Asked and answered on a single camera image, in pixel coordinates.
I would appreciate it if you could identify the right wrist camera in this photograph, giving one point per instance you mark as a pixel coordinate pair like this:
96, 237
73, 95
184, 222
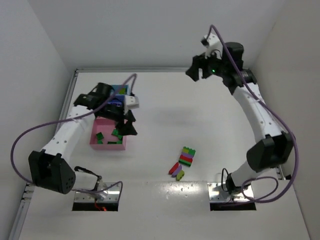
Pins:
212, 44

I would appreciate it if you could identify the light blue bin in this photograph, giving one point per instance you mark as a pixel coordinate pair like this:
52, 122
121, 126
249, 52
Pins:
118, 86

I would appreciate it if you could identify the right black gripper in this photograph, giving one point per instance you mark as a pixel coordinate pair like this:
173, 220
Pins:
200, 66

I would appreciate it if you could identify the metal base plate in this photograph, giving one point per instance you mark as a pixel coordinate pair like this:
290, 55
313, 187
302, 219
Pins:
109, 193
217, 195

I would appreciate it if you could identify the dark blue bin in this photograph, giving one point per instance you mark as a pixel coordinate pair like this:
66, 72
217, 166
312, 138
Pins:
118, 100

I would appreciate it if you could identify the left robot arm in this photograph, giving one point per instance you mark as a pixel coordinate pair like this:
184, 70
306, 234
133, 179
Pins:
50, 167

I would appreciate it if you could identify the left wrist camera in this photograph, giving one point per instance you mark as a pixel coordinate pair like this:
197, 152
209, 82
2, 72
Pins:
130, 103

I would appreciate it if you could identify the upper pink bin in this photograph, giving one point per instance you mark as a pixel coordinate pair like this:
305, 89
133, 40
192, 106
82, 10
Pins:
104, 121

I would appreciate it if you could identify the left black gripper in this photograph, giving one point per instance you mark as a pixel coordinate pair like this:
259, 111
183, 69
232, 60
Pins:
124, 118

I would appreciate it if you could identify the lime small lego brick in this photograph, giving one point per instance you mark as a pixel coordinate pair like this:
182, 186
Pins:
180, 175

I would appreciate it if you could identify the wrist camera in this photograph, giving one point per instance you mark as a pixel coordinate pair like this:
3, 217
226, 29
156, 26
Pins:
130, 103
212, 44

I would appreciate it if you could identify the multicolour lego block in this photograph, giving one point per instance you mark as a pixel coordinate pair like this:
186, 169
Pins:
186, 156

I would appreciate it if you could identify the purple half round lego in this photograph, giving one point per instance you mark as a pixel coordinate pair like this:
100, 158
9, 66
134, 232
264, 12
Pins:
178, 169

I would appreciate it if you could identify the dark green lego brick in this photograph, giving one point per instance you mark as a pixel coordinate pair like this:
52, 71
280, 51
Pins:
99, 138

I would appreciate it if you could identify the red half round lego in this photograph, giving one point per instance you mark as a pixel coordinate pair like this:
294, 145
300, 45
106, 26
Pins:
174, 167

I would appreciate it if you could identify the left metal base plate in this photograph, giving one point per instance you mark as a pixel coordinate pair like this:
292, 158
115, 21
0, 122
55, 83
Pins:
109, 193

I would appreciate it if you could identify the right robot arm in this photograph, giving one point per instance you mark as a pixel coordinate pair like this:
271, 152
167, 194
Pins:
272, 144

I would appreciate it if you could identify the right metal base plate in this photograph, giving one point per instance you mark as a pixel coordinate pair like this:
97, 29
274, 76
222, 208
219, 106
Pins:
217, 195

